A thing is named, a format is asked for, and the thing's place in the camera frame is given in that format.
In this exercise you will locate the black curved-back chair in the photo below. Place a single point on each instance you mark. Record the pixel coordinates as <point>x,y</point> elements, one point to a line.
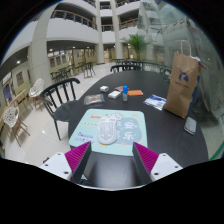
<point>125,66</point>

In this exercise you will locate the brown paper bag blue logo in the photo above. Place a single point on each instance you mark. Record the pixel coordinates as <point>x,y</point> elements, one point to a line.
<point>180,90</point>

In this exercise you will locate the white rectangular box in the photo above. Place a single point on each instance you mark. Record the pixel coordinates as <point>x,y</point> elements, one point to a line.
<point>114,94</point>

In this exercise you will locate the black spindle-back chair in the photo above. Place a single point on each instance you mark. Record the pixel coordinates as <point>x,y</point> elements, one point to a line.
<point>63,113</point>

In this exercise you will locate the white perforated computer mouse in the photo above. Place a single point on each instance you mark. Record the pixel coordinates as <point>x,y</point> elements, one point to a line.
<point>107,131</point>

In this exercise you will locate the brown flat packet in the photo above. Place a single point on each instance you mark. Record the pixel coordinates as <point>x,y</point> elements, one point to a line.
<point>118,88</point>

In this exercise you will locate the phone in grey case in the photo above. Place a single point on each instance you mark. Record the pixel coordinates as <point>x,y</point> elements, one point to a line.
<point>190,125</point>

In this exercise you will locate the potted palm plant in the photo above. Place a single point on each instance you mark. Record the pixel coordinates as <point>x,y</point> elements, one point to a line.
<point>136,41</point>

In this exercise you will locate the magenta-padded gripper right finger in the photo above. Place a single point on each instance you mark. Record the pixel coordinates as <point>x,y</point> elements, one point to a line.
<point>165,165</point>

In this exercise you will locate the clear plastic packet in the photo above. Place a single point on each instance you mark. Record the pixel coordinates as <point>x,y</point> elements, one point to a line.
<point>94,99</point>

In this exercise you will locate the light teal printed mouse pad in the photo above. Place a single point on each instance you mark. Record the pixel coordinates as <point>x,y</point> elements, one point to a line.
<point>133,140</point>

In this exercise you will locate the blue and white plastic packet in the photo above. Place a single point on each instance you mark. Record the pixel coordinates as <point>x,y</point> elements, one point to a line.
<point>155,101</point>

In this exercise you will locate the white lattice chair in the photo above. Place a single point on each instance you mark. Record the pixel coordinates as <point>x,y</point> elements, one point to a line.
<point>11,116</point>
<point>36,90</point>

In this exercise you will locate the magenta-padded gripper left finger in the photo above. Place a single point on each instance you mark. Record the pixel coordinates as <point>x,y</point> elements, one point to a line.
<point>60,165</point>

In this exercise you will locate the small blue-capped bottle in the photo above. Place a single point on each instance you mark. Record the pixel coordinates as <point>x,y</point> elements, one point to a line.
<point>125,95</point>

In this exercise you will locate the wooden table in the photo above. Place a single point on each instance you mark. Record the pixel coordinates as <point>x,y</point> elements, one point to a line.
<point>16,100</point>

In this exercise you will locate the small white box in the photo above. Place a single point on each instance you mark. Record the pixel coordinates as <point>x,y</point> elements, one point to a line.
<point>104,89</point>

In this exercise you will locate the group of black chairs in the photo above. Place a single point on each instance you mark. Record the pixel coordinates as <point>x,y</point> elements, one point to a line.
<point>63,74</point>

